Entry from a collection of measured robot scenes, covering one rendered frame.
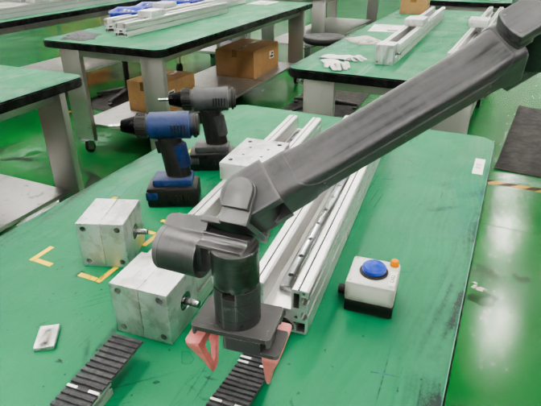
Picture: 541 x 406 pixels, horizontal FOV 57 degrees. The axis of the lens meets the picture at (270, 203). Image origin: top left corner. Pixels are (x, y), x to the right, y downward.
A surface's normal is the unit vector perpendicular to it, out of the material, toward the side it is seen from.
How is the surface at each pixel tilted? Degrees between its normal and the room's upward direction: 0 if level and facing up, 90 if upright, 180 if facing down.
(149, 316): 90
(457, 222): 0
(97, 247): 90
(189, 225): 45
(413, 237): 0
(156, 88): 90
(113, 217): 0
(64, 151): 90
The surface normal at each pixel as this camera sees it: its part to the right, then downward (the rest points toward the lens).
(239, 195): -0.29, -0.32
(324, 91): -0.43, 0.43
